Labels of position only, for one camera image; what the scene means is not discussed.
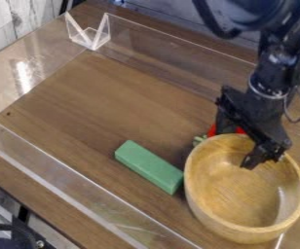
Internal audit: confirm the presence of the red knitted strawberry toy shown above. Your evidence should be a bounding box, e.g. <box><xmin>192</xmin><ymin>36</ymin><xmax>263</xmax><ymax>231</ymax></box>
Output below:
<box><xmin>192</xmin><ymin>124</ymin><xmax>245</xmax><ymax>146</ymax></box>

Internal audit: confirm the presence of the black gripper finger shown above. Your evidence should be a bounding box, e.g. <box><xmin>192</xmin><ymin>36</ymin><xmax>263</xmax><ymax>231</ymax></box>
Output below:
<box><xmin>241</xmin><ymin>143</ymin><xmax>282</xmax><ymax>170</ymax></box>
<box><xmin>215</xmin><ymin>107</ymin><xmax>238</xmax><ymax>135</ymax></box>

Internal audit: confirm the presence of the black cable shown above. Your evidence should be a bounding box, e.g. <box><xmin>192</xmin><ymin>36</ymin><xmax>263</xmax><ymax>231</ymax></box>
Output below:
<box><xmin>0</xmin><ymin>223</ymin><xmax>27</xmax><ymax>249</ymax></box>

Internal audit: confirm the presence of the clear acrylic front wall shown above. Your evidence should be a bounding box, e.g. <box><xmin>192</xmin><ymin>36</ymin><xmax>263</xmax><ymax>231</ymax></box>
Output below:
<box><xmin>0</xmin><ymin>125</ymin><xmax>199</xmax><ymax>249</ymax></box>

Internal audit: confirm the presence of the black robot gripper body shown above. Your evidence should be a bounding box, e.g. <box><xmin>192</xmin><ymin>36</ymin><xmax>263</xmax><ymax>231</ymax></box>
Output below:
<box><xmin>215</xmin><ymin>86</ymin><xmax>291</xmax><ymax>154</ymax></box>

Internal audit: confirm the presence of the green rectangular block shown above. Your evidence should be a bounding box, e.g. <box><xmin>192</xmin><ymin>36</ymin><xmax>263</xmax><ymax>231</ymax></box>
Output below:
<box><xmin>114</xmin><ymin>140</ymin><xmax>183</xmax><ymax>195</ymax></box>

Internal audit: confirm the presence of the clear acrylic corner bracket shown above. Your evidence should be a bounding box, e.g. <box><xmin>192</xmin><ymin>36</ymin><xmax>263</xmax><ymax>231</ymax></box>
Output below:
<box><xmin>64</xmin><ymin>13</ymin><xmax>111</xmax><ymax>51</ymax></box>

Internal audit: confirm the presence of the black device with screw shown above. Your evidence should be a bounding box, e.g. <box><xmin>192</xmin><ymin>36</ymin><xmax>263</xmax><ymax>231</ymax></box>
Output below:
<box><xmin>0</xmin><ymin>224</ymin><xmax>56</xmax><ymax>249</ymax></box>

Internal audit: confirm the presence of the wooden bowl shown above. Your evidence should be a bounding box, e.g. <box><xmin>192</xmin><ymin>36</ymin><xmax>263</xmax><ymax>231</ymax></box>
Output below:
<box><xmin>183</xmin><ymin>134</ymin><xmax>300</xmax><ymax>244</ymax></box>

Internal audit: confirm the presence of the clear acrylic wall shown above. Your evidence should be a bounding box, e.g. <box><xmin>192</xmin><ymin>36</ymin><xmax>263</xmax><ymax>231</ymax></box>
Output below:
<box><xmin>0</xmin><ymin>125</ymin><xmax>199</xmax><ymax>249</ymax></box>
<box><xmin>99</xmin><ymin>13</ymin><xmax>300</xmax><ymax>140</ymax></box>

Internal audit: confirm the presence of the clear acrylic back wall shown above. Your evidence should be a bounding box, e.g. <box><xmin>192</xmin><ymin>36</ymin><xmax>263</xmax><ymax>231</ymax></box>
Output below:
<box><xmin>99</xmin><ymin>13</ymin><xmax>300</xmax><ymax>140</ymax></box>

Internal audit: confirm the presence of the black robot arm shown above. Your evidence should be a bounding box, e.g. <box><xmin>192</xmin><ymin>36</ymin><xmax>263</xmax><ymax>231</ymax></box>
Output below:
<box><xmin>191</xmin><ymin>0</ymin><xmax>300</xmax><ymax>169</ymax></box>

